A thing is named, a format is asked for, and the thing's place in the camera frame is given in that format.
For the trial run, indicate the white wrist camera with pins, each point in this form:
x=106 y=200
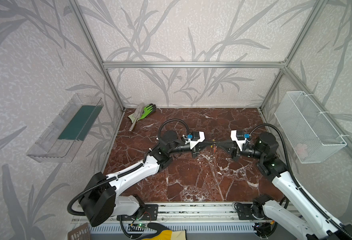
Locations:
x=194 y=138
x=240 y=138

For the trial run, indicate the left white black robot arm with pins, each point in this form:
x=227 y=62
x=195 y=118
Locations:
x=102 y=197

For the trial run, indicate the pink object in basket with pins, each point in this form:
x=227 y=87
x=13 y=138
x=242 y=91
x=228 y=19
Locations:
x=301 y=150

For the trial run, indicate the green black work glove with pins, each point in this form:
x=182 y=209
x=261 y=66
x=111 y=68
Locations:
x=148 y=110

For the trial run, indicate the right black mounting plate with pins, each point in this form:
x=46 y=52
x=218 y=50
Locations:
x=244 y=211

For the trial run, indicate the yellow black glove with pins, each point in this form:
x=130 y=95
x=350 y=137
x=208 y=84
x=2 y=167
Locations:
x=164 y=233

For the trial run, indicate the brown perforated plastic piece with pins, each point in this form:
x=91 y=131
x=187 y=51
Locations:
x=81 y=232

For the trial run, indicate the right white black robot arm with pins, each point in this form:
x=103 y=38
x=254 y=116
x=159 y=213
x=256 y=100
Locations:
x=315 y=223

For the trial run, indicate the white wire mesh basket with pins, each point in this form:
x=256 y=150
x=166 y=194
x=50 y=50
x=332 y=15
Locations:
x=303 y=122

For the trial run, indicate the black mounting plate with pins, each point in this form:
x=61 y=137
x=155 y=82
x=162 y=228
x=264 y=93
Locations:
x=144 y=213
x=244 y=211

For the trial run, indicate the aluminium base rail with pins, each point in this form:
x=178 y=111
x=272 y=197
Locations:
x=194 y=218

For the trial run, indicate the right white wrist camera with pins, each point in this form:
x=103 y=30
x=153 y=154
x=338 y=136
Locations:
x=240 y=138

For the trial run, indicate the clear plastic wall tray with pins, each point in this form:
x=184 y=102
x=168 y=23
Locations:
x=63 y=138

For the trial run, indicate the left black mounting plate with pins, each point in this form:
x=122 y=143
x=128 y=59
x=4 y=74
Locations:
x=144 y=213

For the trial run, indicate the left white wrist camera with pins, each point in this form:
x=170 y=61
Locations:
x=194 y=138

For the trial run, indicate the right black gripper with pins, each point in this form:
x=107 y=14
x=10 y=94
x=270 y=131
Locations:
x=237 y=150

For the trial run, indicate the grey work glove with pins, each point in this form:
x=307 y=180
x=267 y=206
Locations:
x=136 y=115

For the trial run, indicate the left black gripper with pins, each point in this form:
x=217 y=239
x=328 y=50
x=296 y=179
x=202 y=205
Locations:
x=196 y=147

